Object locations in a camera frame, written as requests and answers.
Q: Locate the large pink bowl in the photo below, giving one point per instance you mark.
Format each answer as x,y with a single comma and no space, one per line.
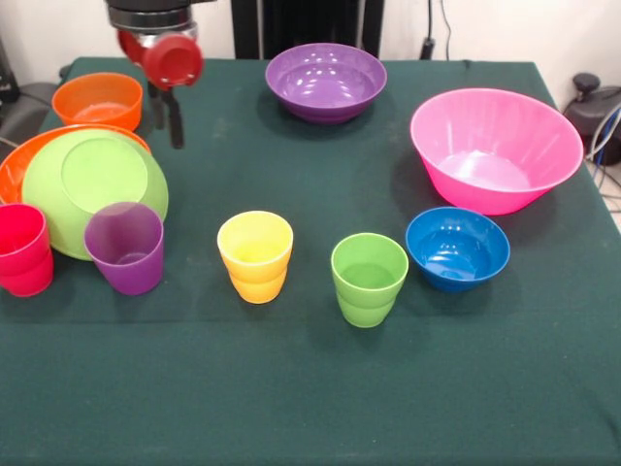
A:
509,145

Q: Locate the pink cup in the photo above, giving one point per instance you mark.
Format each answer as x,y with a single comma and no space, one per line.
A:
24,272

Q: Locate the green cup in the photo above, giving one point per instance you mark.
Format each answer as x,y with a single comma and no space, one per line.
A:
366,301

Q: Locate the purple cup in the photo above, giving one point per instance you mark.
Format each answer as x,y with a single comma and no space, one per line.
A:
128,272

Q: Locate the green bowl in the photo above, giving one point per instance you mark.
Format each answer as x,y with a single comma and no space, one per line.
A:
58,209

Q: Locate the small orange bowl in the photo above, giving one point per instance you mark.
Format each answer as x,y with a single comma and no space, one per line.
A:
97,97

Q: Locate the dark green tablecloth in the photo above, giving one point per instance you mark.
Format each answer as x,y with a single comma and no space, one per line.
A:
291,388

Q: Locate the purple bowl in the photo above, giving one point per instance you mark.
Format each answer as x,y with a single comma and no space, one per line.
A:
325,77

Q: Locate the blue bowl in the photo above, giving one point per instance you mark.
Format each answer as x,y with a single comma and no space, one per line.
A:
456,252

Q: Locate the yellow cup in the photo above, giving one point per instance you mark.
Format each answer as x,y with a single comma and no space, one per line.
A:
254,286

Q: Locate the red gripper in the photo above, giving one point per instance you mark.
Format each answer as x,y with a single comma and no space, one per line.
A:
172,63

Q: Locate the large orange bowl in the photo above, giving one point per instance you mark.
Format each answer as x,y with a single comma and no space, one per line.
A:
14,165

